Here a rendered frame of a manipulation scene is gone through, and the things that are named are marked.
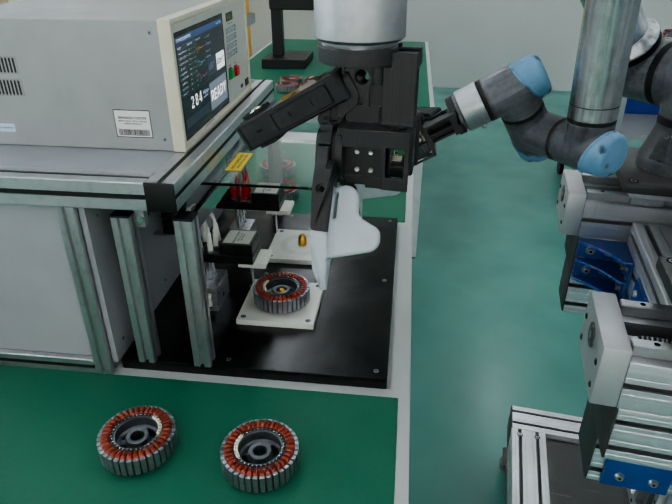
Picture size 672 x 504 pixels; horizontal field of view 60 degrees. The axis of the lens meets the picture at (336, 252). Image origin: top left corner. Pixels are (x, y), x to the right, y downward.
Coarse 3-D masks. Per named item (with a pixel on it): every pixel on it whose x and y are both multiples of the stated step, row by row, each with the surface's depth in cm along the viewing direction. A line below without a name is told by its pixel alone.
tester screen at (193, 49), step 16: (192, 32) 96; (208, 32) 104; (176, 48) 90; (192, 48) 96; (208, 48) 104; (192, 64) 97; (192, 80) 97; (208, 80) 105; (208, 96) 106; (192, 112) 98; (208, 112) 106; (192, 128) 99
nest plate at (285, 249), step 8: (280, 232) 145; (288, 232) 145; (296, 232) 145; (304, 232) 145; (280, 240) 141; (288, 240) 141; (296, 240) 141; (272, 248) 137; (280, 248) 137; (288, 248) 137; (296, 248) 137; (304, 248) 137; (272, 256) 134; (280, 256) 134; (288, 256) 134; (296, 256) 134; (304, 256) 134; (304, 264) 133
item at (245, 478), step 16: (240, 432) 86; (256, 432) 87; (272, 432) 87; (288, 432) 86; (224, 448) 84; (240, 448) 86; (256, 448) 86; (288, 448) 84; (224, 464) 82; (240, 464) 81; (256, 464) 84; (272, 464) 81; (288, 464) 82; (240, 480) 80; (256, 480) 80; (272, 480) 81; (288, 480) 82
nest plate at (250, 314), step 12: (252, 288) 122; (312, 288) 122; (252, 300) 118; (312, 300) 118; (240, 312) 114; (252, 312) 114; (264, 312) 114; (300, 312) 114; (312, 312) 114; (252, 324) 112; (264, 324) 112; (276, 324) 112; (288, 324) 111; (300, 324) 111; (312, 324) 111
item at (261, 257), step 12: (228, 240) 111; (240, 240) 111; (252, 240) 111; (204, 252) 112; (216, 252) 111; (228, 252) 110; (240, 252) 110; (252, 252) 110; (264, 252) 115; (204, 264) 113; (240, 264) 112; (252, 264) 111; (264, 264) 111
